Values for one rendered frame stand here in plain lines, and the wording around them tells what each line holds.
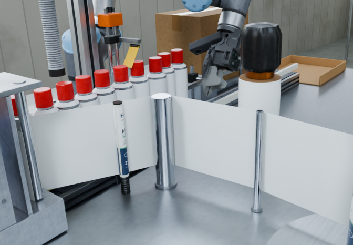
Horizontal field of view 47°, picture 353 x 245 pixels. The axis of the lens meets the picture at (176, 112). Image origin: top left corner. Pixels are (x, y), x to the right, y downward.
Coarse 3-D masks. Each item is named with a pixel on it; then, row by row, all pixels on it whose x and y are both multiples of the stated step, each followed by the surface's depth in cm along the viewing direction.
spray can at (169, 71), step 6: (162, 54) 103; (168, 54) 103; (162, 60) 103; (168, 60) 104; (162, 66) 104; (168, 66) 104; (168, 72) 104; (174, 72) 106; (168, 78) 104; (174, 78) 106; (168, 84) 105; (174, 84) 106; (168, 90) 105; (174, 90) 107
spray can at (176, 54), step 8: (176, 56) 107; (176, 64) 108; (184, 64) 109; (176, 72) 108; (184, 72) 108; (176, 80) 108; (184, 80) 109; (176, 88) 109; (184, 88) 110; (184, 96) 111
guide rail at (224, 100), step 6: (288, 66) 155; (294, 66) 157; (276, 72) 148; (282, 72) 150; (288, 72) 154; (228, 96) 124; (234, 96) 126; (216, 102) 119; (222, 102) 121; (228, 102) 124
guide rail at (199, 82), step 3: (240, 66) 141; (225, 69) 136; (225, 72) 134; (228, 72) 135; (231, 72) 137; (195, 81) 123; (198, 81) 123; (201, 81) 124; (189, 84) 121; (192, 84) 121; (195, 84) 122; (198, 84) 123; (201, 84) 125; (189, 87) 120; (192, 87) 121
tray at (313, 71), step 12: (288, 60) 193; (300, 60) 192; (312, 60) 188; (324, 60) 185; (336, 60) 181; (300, 72) 178; (312, 72) 177; (324, 72) 176; (336, 72) 171; (312, 84) 160
